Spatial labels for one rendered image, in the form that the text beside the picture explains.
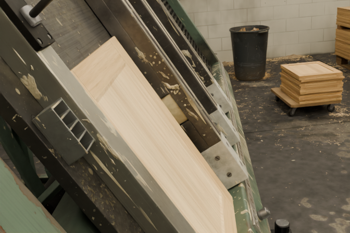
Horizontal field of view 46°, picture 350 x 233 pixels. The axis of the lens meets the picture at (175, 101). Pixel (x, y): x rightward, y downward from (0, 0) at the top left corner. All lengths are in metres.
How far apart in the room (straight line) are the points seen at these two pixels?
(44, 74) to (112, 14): 0.46
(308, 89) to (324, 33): 2.84
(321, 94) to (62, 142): 3.73
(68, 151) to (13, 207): 0.19
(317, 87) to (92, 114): 3.62
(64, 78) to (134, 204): 0.19
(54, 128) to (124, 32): 0.50
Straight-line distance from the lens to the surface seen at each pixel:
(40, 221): 0.35
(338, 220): 2.61
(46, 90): 0.53
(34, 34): 0.53
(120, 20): 0.96
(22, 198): 0.34
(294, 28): 6.58
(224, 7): 6.21
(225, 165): 1.05
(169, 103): 0.99
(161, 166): 0.72
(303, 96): 4.06
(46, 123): 0.50
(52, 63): 0.54
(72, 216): 0.56
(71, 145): 0.50
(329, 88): 4.13
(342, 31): 5.93
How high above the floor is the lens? 1.44
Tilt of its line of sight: 18 degrees down
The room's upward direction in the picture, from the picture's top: 4 degrees counter-clockwise
